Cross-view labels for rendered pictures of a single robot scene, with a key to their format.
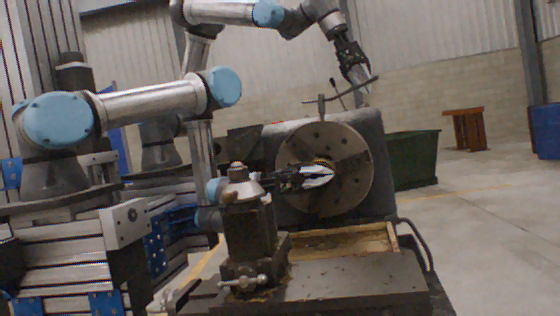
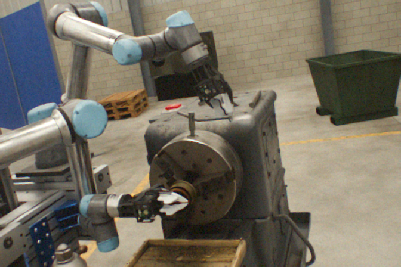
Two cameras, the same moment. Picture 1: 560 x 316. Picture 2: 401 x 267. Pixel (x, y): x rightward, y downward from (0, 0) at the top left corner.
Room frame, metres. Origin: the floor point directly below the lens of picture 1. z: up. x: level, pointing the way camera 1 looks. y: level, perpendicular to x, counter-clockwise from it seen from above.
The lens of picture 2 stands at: (-0.14, -0.37, 1.58)
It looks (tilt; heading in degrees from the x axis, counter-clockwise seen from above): 14 degrees down; 8
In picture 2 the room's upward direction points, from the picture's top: 10 degrees counter-clockwise
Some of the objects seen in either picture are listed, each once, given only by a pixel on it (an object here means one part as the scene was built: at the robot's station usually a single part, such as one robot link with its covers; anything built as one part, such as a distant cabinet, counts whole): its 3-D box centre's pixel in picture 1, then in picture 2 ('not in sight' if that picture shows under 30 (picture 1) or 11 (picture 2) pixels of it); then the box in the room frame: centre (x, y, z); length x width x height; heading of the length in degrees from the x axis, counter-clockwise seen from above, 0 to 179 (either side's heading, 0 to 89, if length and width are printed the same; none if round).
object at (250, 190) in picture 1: (241, 190); (67, 264); (0.64, 0.08, 1.13); 0.08 x 0.08 x 0.03
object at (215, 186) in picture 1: (227, 190); (99, 206); (1.09, 0.18, 1.08); 0.11 x 0.08 x 0.09; 77
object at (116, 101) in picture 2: not in sight; (123, 104); (9.01, 2.57, 0.22); 1.25 x 0.86 x 0.44; 178
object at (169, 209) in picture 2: (317, 182); (172, 209); (1.03, -0.08, 1.07); 0.09 x 0.06 x 0.03; 77
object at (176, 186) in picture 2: (320, 174); (181, 195); (1.10, -0.09, 1.08); 0.09 x 0.09 x 0.09; 78
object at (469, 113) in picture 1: (464, 128); not in sight; (9.22, -4.48, 0.50); 1.61 x 0.44 x 1.00; 175
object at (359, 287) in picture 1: (294, 292); not in sight; (0.63, 0.02, 0.95); 0.43 x 0.17 x 0.05; 78
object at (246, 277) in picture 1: (259, 262); not in sight; (0.67, 0.08, 0.99); 0.20 x 0.10 x 0.05; 168
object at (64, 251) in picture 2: (237, 171); (64, 251); (0.64, 0.08, 1.17); 0.04 x 0.04 x 0.03
